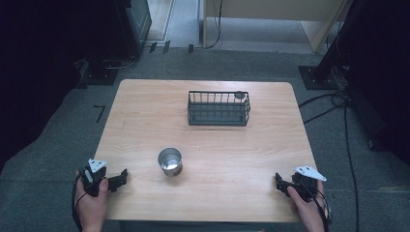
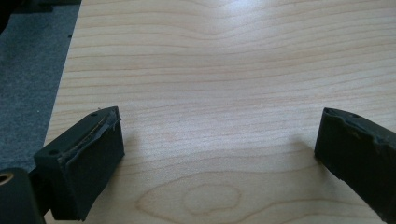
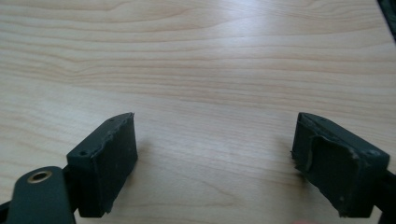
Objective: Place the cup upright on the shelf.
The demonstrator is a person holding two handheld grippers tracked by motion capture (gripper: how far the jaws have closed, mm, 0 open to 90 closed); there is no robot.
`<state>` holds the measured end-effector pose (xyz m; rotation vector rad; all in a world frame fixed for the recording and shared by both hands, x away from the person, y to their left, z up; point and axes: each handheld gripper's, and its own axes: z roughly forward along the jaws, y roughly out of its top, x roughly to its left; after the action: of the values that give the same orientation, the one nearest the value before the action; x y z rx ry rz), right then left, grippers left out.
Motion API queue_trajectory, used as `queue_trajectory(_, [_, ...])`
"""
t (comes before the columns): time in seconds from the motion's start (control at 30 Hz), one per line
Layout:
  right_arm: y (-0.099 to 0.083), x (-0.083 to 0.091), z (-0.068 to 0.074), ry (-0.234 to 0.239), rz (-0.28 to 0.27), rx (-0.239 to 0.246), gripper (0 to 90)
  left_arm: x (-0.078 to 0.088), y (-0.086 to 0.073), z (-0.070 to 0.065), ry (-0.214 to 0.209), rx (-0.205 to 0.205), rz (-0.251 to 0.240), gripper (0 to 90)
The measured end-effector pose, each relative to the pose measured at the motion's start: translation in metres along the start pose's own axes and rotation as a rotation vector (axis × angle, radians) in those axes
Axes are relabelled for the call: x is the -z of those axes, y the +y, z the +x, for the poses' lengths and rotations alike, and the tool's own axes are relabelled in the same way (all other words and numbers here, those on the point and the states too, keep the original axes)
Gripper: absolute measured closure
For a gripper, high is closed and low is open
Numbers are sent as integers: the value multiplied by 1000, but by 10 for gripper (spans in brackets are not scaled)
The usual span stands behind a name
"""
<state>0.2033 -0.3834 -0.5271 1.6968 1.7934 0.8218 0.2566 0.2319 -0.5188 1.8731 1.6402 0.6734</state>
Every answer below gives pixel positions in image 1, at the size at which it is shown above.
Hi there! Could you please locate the black wire basket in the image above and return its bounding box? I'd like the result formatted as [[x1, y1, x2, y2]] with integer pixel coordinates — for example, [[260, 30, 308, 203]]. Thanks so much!
[[187, 90, 251, 128]]

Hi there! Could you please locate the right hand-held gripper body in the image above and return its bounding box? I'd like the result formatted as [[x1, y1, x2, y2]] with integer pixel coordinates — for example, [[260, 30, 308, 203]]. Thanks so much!
[[291, 165, 328, 203]]

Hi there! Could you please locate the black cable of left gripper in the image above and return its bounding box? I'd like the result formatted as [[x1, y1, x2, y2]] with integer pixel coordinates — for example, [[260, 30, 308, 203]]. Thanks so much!
[[71, 173, 89, 232]]

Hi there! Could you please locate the light wooden furniture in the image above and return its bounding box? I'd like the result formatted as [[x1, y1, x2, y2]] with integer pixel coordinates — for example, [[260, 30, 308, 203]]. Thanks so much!
[[202, 0, 351, 54]]

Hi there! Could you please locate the person's left hand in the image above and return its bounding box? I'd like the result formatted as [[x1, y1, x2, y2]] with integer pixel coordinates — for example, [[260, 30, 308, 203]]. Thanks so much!
[[74, 170, 110, 232]]

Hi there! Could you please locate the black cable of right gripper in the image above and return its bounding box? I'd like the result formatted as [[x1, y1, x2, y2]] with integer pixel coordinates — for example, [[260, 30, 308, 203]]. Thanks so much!
[[303, 180, 334, 228]]

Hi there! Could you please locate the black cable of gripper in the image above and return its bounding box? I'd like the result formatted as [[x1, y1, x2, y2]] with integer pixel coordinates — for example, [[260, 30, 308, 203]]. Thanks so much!
[[71, 173, 89, 232], [303, 180, 334, 228]]

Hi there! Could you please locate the dark curtain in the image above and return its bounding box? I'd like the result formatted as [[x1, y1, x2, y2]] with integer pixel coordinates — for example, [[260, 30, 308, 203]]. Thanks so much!
[[335, 0, 410, 165], [0, 0, 130, 172]]

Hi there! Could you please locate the black hanging cable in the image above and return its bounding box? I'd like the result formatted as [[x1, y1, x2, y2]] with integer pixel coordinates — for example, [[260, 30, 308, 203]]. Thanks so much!
[[203, 0, 224, 50]]

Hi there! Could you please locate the silver metal cup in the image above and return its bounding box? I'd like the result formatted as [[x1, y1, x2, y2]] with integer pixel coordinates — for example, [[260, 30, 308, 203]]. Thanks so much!
[[157, 147, 184, 178]]

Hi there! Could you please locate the black metal stand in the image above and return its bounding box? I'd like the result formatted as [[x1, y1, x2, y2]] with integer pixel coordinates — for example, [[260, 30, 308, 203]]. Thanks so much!
[[297, 0, 366, 91], [78, 0, 136, 87]]

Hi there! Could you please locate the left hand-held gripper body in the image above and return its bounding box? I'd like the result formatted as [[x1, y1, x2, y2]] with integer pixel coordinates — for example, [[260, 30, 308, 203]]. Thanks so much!
[[79, 158, 110, 198]]

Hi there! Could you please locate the black floor cable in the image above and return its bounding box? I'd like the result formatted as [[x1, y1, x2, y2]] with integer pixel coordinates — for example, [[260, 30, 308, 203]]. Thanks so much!
[[298, 90, 362, 232]]

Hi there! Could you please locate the dark cabinet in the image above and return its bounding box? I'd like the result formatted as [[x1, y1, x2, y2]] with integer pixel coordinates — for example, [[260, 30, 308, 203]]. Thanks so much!
[[124, 0, 153, 60]]

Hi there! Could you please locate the person's right hand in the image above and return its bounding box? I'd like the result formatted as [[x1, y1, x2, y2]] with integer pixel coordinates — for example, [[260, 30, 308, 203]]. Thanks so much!
[[286, 179, 331, 232]]

